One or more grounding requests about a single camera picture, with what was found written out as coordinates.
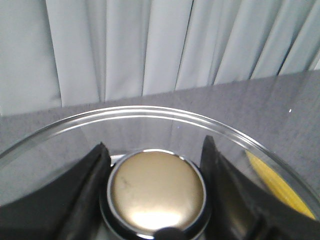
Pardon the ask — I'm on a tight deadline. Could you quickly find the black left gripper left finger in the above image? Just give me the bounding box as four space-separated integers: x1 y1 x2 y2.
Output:
0 143 111 240

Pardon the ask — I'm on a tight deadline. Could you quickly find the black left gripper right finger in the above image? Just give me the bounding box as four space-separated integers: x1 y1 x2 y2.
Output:
200 135 320 240

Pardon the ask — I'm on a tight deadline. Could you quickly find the yellow corn cob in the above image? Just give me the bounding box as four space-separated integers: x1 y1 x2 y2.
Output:
245 150 316 220

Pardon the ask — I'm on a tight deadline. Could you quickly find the glass pot lid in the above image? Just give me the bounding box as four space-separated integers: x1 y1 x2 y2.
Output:
0 106 320 240

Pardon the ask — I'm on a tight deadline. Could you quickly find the white curtain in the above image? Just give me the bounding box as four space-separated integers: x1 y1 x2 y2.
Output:
0 0 320 116

